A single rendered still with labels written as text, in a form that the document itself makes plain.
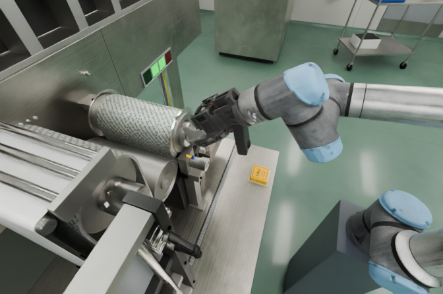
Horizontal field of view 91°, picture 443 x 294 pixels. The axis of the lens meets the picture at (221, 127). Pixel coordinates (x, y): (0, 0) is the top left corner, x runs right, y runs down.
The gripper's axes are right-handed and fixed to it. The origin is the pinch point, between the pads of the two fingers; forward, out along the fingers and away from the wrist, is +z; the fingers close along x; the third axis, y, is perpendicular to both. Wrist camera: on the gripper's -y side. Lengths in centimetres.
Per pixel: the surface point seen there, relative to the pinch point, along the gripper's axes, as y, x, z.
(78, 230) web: 10.0, 30.4, -2.4
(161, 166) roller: 1.1, 9.5, 5.2
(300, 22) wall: -106, -452, 63
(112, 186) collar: 10.5, 23.1, -4.2
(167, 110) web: 9.3, -3.0, 3.0
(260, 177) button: -38.4, -15.7, 6.3
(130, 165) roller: 9.4, 17.0, -1.3
